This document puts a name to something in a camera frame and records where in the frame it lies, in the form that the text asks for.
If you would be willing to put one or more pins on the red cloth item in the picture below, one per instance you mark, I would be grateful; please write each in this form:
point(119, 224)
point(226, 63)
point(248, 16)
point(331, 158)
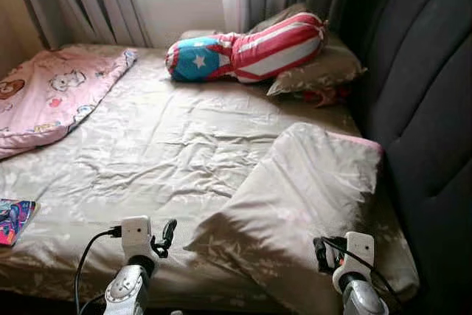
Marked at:
point(324, 96)

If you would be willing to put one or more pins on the dark padded headboard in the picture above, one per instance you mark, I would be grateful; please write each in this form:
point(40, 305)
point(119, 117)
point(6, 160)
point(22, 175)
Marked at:
point(428, 108)

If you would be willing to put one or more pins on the star and stripes bolster pillow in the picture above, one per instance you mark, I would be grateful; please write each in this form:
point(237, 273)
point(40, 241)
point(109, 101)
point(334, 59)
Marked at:
point(280, 46)

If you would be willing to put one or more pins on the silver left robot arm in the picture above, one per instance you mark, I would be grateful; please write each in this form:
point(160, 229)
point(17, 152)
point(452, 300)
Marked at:
point(125, 289)

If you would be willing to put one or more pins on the pink cartoon bear blanket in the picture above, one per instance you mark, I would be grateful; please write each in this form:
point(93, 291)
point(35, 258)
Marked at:
point(51, 101)

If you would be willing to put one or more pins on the bed with beige floral sheet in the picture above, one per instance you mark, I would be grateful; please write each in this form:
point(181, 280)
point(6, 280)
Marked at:
point(184, 138)

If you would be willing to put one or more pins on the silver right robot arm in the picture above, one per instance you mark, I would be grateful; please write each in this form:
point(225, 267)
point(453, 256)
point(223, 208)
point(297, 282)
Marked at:
point(361, 296)

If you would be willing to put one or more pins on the colourful comic book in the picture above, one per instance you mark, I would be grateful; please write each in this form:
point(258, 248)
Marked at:
point(15, 220)

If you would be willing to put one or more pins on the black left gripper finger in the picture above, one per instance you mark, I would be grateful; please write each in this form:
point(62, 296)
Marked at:
point(169, 232)

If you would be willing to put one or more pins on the large beige floral pillow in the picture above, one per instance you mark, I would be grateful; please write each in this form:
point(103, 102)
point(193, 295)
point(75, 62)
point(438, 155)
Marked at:
point(295, 197)

